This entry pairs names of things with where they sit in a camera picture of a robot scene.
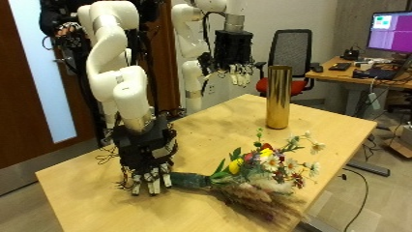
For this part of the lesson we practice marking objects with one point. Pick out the flower bouquet with green stem wrap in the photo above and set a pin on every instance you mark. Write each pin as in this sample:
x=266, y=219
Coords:
x=265, y=164

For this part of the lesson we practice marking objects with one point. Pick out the tall gold cylinder vase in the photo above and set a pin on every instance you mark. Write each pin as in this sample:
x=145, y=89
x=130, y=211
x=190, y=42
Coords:
x=278, y=96

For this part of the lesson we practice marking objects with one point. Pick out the black mesh office chair red seat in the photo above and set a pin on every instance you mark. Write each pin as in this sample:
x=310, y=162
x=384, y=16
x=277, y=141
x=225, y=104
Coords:
x=292, y=48

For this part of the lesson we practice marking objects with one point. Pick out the brown wooden door leaf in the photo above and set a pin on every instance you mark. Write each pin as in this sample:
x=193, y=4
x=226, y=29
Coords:
x=165, y=64

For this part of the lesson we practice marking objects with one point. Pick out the black computer mouse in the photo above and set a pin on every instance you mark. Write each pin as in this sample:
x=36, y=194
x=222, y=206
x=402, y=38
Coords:
x=317, y=68

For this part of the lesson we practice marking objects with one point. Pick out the wooden office desk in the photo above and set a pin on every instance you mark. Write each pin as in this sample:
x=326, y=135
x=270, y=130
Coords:
x=329, y=75

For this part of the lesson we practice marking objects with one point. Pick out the black keyboard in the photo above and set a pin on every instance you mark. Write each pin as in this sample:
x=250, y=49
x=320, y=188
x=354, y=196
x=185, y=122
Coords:
x=340, y=66

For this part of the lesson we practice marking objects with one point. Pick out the small black desk device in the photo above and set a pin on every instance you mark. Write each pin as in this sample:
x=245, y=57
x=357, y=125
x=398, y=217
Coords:
x=352, y=54

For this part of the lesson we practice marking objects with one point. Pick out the brown door with frosted glass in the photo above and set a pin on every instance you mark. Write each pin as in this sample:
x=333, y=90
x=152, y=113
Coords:
x=17, y=112

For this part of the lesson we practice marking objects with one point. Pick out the dark laptop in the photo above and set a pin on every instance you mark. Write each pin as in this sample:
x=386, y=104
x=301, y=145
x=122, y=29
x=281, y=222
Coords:
x=380, y=74

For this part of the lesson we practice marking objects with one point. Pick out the white power adapter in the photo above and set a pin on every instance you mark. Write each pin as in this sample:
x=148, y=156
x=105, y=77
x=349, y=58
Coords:
x=374, y=100

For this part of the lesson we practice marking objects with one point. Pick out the computer monitor with purple screen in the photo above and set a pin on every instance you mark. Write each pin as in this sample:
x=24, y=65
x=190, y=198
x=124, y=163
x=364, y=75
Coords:
x=392, y=32

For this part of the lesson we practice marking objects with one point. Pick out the person in black clothing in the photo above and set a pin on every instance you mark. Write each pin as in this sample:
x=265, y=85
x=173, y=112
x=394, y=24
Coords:
x=50, y=16

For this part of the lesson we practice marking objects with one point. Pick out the grey table foot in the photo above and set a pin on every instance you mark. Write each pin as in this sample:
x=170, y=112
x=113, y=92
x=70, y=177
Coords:
x=368, y=169
x=314, y=224

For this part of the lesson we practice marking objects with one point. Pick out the cardboard box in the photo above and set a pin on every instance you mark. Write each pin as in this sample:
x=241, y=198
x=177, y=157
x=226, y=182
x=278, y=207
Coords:
x=398, y=143

